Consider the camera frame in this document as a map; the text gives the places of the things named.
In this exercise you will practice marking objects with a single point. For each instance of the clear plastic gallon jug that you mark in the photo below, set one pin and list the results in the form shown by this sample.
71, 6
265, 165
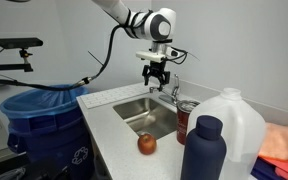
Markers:
240, 133

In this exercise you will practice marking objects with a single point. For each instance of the blue recycling bin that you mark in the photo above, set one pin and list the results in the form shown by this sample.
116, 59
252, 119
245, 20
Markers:
47, 140

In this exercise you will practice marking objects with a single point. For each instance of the peach folded towel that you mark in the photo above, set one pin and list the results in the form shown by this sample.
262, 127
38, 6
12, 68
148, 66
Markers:
280, 140

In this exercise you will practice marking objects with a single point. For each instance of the red apple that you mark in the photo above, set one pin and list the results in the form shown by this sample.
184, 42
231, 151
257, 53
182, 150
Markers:
147, 143

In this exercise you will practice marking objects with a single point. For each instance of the blue folded cloth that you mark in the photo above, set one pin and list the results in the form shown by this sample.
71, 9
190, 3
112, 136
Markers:
262, 171

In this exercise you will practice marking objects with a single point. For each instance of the red folded cloth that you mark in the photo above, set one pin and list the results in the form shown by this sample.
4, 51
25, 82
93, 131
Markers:
284, 166

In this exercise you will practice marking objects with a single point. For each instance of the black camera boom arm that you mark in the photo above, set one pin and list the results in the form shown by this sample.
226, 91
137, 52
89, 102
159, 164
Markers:
7, 67

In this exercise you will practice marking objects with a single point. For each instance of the blue plastic bin liner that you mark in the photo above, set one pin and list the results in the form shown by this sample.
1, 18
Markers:
40, 100

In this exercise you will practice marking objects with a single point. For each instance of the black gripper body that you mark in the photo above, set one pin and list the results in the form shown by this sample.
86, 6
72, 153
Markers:
156, 70

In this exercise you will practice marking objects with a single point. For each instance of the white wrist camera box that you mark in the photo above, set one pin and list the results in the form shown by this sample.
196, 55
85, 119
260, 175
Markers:
152, 55

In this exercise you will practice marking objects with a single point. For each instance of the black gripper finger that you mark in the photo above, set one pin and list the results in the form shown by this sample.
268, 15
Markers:
166, 81
146, 78

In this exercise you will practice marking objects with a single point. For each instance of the white brick pattern mat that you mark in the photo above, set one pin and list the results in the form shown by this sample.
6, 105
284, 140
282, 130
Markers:
114, 95

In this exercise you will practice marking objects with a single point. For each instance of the chrome sink faucet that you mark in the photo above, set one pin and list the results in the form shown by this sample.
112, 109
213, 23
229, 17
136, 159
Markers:
174, 93

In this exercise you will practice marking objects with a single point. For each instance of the stainless steel sink basin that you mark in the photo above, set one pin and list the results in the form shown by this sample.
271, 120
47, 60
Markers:
147, 116

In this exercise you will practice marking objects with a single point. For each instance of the black stereo camera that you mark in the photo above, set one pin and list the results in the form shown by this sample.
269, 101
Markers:
19, 42

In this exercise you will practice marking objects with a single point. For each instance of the navy blue bottle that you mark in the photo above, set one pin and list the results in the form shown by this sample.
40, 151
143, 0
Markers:
204, 153

